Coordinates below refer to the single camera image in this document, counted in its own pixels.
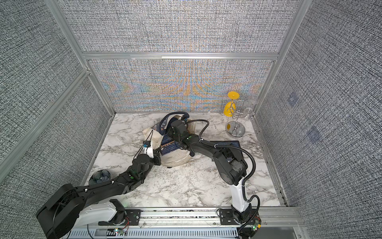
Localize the cream canvas tote bag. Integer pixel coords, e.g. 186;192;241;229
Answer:
142;112;191;168

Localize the black book gold lettering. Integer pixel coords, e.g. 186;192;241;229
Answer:
211;140;241;148

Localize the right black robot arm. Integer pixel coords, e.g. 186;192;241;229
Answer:
164;118;260;225

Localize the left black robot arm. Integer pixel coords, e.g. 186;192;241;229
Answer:
36;153;161;239

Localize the blue book stack in bag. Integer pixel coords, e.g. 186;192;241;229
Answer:
160;134;181;156

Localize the dark round cup cluster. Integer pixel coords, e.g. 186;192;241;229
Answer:
89;169;111;185

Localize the yellow wine glass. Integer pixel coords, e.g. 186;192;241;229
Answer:
223;91;240;117

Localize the clear wine glass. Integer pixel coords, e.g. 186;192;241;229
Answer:
243;96;259;120

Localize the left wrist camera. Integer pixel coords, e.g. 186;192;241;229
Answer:
143;140;154;158

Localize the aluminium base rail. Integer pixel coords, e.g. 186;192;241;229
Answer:
64;207;309;239

